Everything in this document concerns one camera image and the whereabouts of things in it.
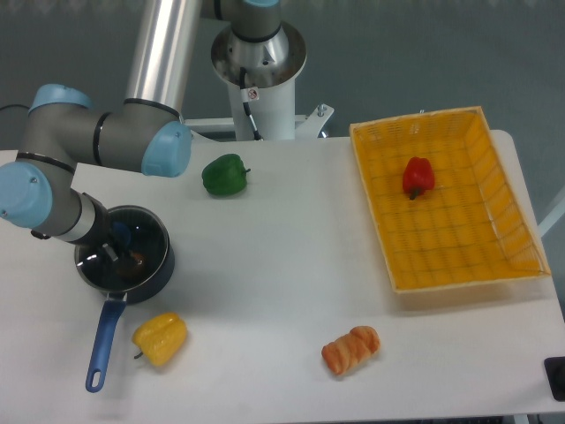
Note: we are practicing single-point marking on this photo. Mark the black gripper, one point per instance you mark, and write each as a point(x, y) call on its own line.
point(92, 229)

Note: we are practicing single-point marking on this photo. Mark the glass pot lid blue knob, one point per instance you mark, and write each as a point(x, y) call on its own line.
point(149, 237)

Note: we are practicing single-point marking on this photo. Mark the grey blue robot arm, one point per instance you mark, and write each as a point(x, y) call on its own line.
point(147, 135)

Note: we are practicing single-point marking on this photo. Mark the brown egg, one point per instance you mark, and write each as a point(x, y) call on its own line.
point(132, 265)

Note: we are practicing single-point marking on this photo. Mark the yellow bell pepper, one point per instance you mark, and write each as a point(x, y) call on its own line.
point(160, 338)

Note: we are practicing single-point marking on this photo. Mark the green bell pepper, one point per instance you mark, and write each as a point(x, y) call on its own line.
point(225, 176)

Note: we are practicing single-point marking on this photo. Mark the orange croissant bread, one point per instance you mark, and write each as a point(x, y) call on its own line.
point(351, 350)

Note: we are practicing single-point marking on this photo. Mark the red bell pepper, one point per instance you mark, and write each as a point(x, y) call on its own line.
point(418, 177)

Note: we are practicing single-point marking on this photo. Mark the yellow woven basket tray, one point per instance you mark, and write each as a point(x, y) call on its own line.
point(471, 228)

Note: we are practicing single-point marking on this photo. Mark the black device at table edge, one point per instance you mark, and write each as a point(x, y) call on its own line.
point(555, 372)

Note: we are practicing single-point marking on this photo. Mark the dark pot blue handle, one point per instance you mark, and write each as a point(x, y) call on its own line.
point(112, 309)

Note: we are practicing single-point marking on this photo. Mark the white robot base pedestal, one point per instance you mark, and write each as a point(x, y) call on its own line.
point(260, 78)

